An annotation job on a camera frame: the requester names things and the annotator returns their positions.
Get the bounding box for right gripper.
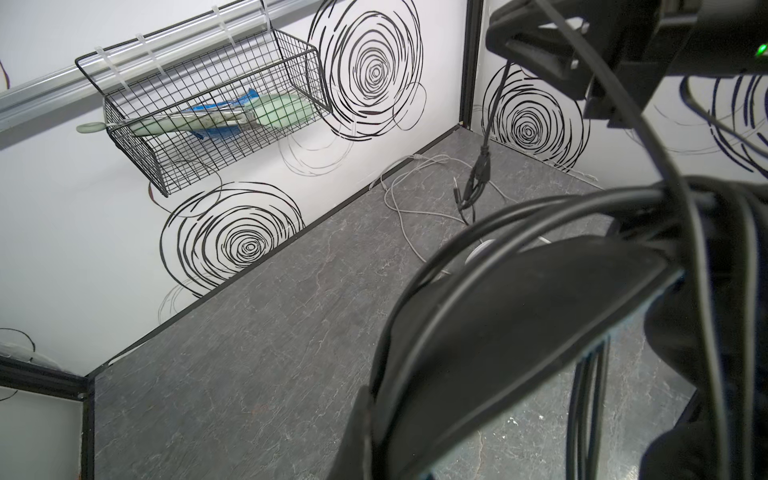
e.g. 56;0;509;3
485;1;674;129

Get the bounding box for black headset cable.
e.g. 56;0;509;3
452;0;768;480

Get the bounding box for white headphone cable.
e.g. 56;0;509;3
368;152;601;265

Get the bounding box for black blue gaming headset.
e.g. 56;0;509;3
329;177;767;479

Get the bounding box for white headphones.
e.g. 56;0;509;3
465;236;551;264

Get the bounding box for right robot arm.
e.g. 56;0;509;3
485;0;767;128

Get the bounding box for right black corner post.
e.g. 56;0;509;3
459;0;485;129

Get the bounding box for items in wire basket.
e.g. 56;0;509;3
76;89;315;137

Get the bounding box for black wire basket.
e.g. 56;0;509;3
76;29;331;197

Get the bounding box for aluminium wall rail back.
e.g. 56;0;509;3
1;1;318;132

